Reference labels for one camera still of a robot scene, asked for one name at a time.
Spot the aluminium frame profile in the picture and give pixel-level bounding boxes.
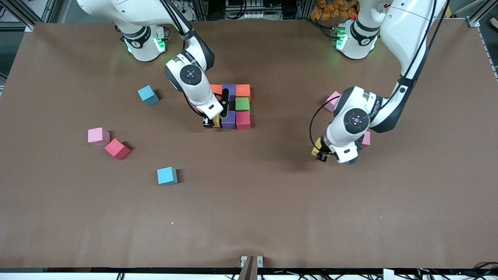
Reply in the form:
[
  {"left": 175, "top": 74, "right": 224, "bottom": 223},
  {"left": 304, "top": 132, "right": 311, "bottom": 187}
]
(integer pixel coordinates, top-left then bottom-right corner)
[
  {"left": 0, "top": 0, "right": 35, "bottom": 32},
  {"left": 465, "top": 0, "right": 498, "bottom": 28}
]

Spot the red foam block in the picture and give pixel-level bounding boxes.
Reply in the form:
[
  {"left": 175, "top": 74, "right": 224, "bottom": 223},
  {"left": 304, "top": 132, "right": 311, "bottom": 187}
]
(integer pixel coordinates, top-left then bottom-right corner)
[
  {"left": 236, "top": 111, "right": 252, "bottom": 130},
  {"left": 104, "top": 138, "right": 132, "bottom": 161}
]

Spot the white power strip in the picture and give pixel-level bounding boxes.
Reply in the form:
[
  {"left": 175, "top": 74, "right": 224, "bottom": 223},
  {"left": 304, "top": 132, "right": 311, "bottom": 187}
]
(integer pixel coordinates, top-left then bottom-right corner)
[
  {"left": 171, "top": 0, "right": 195, "bottom": 22},
  {"left": 225, "top": 0, "right": 281, "bottom": 20}
]

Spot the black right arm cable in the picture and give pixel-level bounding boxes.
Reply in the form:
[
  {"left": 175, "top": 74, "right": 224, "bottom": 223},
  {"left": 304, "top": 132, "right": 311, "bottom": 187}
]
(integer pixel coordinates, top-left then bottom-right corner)
[{"left": 183, "top": 93, "right": 207, "bottom": 118}]

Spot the cyan foam block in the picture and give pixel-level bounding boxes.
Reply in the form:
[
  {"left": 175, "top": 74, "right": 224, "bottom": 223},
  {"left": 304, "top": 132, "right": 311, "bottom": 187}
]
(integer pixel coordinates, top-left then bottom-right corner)
[
  {"left": 157, "top": 166, "right": 178, "bottom": 186},
  {"left": 137, "top": 85, "right": 160, "bottom": 107}
]

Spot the lilac pink foam block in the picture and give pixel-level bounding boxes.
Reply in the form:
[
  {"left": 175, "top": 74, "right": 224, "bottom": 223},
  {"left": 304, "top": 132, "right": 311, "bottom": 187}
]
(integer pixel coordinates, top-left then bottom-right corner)
[{"left": 324, "top": 91, "right": 342, "bottom": 114}]

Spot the pile of orange snacks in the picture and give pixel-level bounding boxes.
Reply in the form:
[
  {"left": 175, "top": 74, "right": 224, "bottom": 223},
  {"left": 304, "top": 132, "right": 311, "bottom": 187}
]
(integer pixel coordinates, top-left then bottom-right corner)
[{"left": 310, "top": 0, "right": 358, "bottom": 21}]

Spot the small metal bracket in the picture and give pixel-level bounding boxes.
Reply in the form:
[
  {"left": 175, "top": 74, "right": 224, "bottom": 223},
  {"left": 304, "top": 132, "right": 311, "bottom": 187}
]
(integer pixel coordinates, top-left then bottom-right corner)
[{"left": 240, "top": 255, "right": 264, "bottom": 269}]

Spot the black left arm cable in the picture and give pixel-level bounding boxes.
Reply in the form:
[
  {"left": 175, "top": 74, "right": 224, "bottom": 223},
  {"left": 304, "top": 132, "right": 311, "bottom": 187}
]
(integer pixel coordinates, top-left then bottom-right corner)
[{"left": 309, "top": 104, "right": 339, "bottom": 151}]

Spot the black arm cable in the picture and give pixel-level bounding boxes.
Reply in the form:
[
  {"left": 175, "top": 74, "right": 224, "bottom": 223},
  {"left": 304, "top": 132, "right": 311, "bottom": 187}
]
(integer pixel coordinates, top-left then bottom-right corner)
[
  {"left": 309, "top": 104, "right": 339, "bottom": 151},
  {"left": 183, "top": 93, "right": 207, "bottom": 118}
]

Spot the brown upright pole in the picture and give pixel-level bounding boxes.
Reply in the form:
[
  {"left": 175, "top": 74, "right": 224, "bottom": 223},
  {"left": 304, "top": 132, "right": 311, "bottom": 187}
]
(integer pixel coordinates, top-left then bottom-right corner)
[{"left": 238, "top": 255, "right": 259, "bottom": 280}]

